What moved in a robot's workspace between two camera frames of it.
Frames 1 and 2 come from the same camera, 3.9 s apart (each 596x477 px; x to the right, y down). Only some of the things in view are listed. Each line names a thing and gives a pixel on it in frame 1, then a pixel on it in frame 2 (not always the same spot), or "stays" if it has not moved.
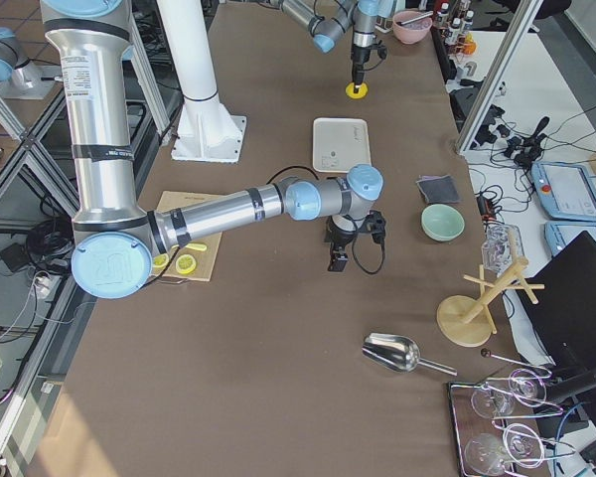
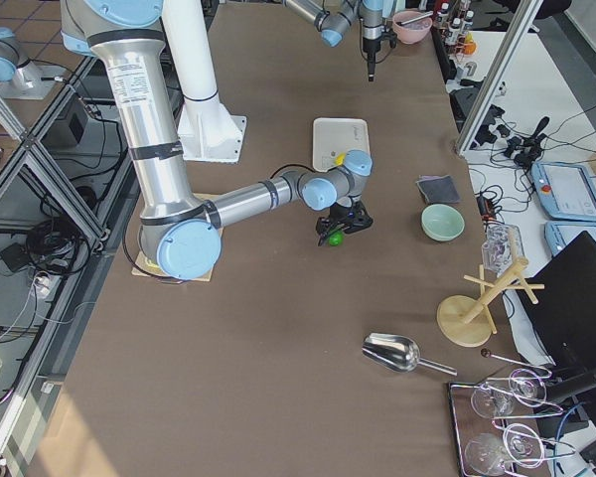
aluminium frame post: [522, 16] stays
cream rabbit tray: [340, 143] stays
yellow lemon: [362, 92] to [340, 158]
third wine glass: [523, 445] stays
